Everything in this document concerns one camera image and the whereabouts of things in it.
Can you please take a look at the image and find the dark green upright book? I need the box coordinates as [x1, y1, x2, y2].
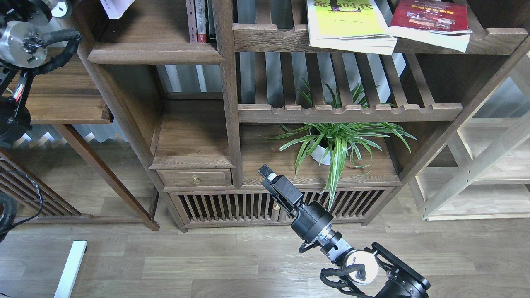
[206, 0, 216, 43]

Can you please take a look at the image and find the white plant pot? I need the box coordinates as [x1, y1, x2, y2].
[310, 127, 352, 165]

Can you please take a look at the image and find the red white upright book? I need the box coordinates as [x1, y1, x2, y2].
[195, 0, 207, 43]

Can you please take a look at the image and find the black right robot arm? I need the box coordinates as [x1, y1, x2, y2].
[259, 165, 431, 298]

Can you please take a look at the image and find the dark wooden bookshelf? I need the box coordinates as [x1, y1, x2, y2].
[60, 0, 529, 231]

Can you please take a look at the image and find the red cover book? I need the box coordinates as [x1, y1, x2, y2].
[389, 0, 472, 53]

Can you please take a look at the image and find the dark slatted wooden rack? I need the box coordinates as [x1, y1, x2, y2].
[0, 149, 94, 222]

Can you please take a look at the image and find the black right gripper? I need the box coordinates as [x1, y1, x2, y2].
[258, 164, 333, 244]

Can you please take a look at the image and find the yellow cover book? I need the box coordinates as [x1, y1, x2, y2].
[306, 0, 397, 55]

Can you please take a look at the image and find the white lavender book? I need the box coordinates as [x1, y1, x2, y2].
[100, 0, 134, 19]

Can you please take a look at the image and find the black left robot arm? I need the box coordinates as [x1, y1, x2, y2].
[0, 0, 82, 145]

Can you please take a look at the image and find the green spider plant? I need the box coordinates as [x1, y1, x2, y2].
[261, 78, 418, 213]

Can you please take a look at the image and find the light wooden shelf unit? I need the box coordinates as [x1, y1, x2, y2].
[409, 53, 530, 221]

